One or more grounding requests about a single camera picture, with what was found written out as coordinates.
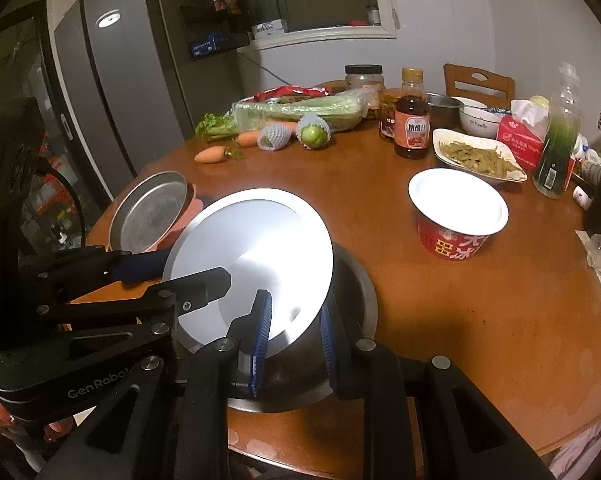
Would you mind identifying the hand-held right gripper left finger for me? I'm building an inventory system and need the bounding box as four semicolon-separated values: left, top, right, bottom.
35;288;274;480

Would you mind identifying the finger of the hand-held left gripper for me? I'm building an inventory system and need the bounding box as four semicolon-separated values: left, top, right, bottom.
0;266;232;424
19;245;168;312

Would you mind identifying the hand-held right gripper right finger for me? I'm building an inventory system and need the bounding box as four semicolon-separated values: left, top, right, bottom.
320;304;557;480

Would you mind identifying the small round metal pan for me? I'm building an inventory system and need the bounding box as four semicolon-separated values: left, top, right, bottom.
107;170;189;254

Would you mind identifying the white plate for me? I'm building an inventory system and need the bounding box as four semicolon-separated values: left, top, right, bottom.
161;187;336;362

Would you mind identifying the large round metal pan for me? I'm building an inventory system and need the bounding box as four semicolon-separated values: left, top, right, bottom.
177;241;380;414

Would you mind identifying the pink animal-shaped plate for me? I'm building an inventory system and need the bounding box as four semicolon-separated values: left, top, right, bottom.
105;182;205;254

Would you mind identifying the person's left hand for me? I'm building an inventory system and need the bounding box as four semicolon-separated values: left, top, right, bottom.
0;401;77;444

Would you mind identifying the black glass-door cooler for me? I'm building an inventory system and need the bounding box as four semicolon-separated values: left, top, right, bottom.
0;14;108;273

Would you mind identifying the green fruit in foam net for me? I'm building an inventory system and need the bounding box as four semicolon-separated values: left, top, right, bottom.
296;113;332;151
256;123;288;154

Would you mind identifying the grey refrigerator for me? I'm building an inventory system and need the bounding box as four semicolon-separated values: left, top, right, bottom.
52;0;264;203

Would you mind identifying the celery in plastic bag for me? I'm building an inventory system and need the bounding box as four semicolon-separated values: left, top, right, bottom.
195;90;369;142

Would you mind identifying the red instant noodle cup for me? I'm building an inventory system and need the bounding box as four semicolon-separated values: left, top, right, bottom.
407;168;510;263

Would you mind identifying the red snack packet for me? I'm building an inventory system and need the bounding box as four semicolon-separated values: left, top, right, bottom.
254;85;333;104

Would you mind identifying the blue box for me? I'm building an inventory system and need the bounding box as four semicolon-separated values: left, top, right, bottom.
189;34;222;59

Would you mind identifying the brown sauce bottle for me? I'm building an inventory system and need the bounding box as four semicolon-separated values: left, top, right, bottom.
393;67;433;160

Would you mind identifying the chili sauce jar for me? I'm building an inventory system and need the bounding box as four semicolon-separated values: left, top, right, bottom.
379;88;407;141

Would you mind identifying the white dish of pickled vegetables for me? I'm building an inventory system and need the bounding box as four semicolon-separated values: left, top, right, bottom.
433;128;528;184

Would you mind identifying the glass jar with black lid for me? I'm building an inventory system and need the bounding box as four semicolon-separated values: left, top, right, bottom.
344;63;386;105

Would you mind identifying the white box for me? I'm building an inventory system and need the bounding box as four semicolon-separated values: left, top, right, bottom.
251;18;288;40

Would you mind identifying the hanging snack rack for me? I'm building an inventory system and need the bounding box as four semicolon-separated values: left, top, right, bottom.
169;0;254;62

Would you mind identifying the metal pot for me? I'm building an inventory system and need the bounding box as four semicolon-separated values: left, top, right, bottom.
425;92;464;129

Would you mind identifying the light patterned cloth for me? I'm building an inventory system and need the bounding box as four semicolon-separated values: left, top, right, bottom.
549;412;601;480

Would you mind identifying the white printed bowl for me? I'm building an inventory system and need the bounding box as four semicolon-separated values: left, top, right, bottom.
459;104;504;139

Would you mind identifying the red tissue pack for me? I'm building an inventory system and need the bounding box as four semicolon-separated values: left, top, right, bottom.
497;99;552;171

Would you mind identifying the green plastic bottle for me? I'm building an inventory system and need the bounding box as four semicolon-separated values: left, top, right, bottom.
533;62;581;199

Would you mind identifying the wooden chair back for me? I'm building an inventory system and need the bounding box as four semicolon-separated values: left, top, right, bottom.
443;63;516;111

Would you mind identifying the thin black wall cable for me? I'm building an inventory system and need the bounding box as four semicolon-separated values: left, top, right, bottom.
237;52;292;87

